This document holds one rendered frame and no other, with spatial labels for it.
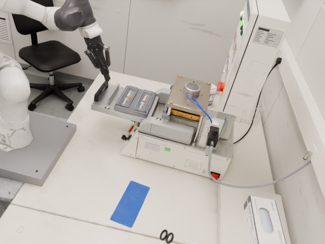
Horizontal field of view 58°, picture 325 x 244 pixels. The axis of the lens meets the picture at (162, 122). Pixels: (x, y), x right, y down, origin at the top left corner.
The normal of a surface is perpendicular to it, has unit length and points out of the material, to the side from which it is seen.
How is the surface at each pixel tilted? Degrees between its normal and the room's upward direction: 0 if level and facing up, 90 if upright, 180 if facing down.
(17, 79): 17
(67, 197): 0
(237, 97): 90
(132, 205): 0
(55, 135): 4
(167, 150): 90
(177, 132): 90
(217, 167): 90
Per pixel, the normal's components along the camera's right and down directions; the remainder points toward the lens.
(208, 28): -0.15, 0.60
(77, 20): 0.73, 0.24
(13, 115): 0.27, 0.67
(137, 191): 0.16, -0.77
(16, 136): 0.67, 0.48
